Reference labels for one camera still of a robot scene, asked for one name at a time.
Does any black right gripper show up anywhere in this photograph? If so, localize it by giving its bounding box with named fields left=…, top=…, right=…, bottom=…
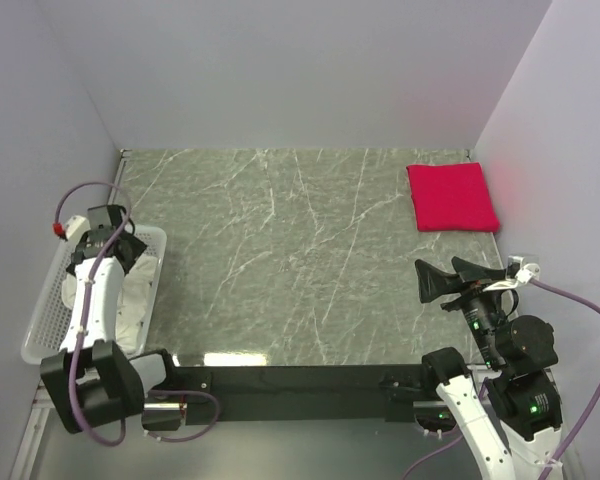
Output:
left=413, top=254, right=508, bottom=365

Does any white t shirt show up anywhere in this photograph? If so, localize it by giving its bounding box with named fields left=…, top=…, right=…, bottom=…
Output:
left=59, top=255, right=157, bottom=357

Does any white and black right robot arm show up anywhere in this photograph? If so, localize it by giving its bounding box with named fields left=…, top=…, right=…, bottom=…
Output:
left=415, top=256, right=564, bottom=479

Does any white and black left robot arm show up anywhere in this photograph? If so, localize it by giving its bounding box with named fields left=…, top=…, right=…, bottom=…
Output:
left=40, top=205, right=180, bottom=434

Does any folded red t shirt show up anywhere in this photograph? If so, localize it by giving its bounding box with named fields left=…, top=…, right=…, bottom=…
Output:
left=406, top=162, right=500, bottom=233

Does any white plastic basket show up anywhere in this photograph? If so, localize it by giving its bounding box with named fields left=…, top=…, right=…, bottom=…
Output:
left=21, top=225, right=167, bottom=365

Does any black base beam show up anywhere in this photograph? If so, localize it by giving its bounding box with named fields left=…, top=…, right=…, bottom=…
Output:
left=149, top=364, right=455, bottom=434

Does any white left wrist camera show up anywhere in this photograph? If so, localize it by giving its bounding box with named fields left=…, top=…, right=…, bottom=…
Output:
left=52, top=215, right=90, bottom=244

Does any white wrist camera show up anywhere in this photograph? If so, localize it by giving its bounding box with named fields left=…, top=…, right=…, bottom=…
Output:
left=52, top=215, right=90, bottom=244
left=484, top=253, right=541, bottom=291

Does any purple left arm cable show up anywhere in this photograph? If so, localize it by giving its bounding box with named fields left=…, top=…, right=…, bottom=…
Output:
left=54, top=181, right=221, bottom=446

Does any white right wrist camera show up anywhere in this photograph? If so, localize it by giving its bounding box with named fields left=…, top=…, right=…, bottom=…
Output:
left=484, top=253, right=541, bottom=291

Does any aluminium rail frame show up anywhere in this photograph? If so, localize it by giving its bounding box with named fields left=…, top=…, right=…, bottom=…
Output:
left=9, top=382, right=54, bottom=480

